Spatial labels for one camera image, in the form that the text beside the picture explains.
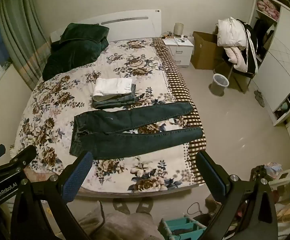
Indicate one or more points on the white nightstand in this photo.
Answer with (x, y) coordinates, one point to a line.
(182, 52)

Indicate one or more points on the folded white pants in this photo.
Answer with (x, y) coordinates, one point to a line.
(112, 86)

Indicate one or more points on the brown checkered sheet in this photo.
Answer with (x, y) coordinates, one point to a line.
(182, 87)

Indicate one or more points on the wooden bed frame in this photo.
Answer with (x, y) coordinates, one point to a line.
(110, 194)

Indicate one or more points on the cardboard box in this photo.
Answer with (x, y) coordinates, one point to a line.
(205, 52)

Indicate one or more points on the floral blanket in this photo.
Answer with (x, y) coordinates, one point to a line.
(60, 92)

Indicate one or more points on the white wardrobe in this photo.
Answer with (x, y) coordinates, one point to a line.
(277, 75)

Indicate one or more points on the white headboard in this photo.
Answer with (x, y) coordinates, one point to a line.
(135, 22)

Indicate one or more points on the grey trash bin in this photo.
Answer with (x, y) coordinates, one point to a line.
(218, 83)

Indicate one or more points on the person's grey trouser leg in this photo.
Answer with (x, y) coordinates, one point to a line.
(125, 226)

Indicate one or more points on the pink puffy jacket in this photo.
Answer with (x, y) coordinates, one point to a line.
(237, 60)

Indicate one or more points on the pair of grey shoes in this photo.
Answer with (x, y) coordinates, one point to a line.
(259, 97)

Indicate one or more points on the crumpled pale bag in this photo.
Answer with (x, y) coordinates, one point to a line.
(272, 167)

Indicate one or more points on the folded blue jeans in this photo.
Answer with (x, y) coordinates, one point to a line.
(120, 101)

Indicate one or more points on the dark chair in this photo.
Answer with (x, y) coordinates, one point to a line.
(235, 77)

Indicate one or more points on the pink folded bedding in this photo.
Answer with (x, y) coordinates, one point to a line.
(267, 7)

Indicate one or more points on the green curtain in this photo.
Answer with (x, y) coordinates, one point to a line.
(19, 30)

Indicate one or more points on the beige table lamp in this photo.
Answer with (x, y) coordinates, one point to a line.
(178, 28)

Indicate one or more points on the teal plastic basket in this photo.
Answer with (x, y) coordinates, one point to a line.
(182, 227)

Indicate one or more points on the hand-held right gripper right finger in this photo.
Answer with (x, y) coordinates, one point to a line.
(213, 180)

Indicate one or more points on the white puffy jacket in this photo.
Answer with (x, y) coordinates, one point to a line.
(231, 32)

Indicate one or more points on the dark hanging clothes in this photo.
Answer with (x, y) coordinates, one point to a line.
(262, 35)

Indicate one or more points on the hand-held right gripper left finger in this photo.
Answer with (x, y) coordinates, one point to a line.
(76, 180)

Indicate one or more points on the dark blue jeans pants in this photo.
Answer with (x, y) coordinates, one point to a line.
(125, 140)

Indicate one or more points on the dark green blanket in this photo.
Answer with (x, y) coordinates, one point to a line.
(77, 45)

